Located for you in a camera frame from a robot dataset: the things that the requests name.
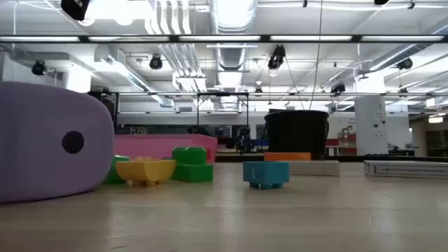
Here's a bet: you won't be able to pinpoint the black ceiling light track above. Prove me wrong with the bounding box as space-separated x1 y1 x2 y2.
0 34 448 44

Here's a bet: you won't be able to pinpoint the teal toy block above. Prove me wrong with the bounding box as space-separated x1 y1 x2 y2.
242 160 291 190

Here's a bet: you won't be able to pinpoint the orange toy block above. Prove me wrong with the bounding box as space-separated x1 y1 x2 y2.
263 152 312 162

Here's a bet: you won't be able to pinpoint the black aluminium table frame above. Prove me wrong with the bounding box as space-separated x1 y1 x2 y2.
215 154 448 163

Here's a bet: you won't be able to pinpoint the small green toy block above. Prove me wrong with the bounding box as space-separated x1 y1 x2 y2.
101 155 131 186

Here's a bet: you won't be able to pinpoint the blue playing card deck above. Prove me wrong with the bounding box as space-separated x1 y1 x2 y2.
363 160 448 180

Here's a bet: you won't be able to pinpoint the black ceiling spotlight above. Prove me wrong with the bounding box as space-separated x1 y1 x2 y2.
31 59 47 76
148 54 164 71
397 57 414 71
267 44 286 71

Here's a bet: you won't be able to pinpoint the long green toy block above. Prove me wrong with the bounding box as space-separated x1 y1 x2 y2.
170 146 214 183

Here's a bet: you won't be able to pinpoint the black bucket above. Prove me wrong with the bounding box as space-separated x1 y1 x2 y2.
264 110 330 161

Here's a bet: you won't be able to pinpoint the pink plastic bin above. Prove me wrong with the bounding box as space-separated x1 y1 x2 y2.
114 133 218 165

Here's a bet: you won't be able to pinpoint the yellow toy block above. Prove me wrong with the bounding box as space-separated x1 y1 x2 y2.
115 156 177 187

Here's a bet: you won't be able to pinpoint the hanging black cable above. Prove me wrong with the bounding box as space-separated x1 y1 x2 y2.
309 0 323 111

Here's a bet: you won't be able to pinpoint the white pillar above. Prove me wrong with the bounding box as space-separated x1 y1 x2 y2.
353 96 389 156

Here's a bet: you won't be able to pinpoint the red shelf unit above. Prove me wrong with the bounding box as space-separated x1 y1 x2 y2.
325 132 358 156

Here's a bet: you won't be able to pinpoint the black metal frame stand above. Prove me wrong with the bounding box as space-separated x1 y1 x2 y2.
195 91 250 138

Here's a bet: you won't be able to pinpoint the purple foam die black dots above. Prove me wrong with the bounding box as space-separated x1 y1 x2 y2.
0 80 116 204

